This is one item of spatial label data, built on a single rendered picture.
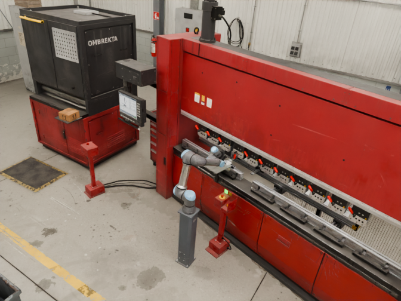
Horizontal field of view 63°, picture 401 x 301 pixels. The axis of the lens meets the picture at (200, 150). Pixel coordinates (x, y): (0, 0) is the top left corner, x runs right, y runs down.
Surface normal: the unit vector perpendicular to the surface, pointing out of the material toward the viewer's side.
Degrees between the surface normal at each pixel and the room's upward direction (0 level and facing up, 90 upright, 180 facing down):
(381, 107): 90
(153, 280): 0
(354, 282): 90
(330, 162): 90
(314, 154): 90
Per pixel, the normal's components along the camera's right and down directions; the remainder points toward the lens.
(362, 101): -0.73, 0.30
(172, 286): 0.07, -0.86
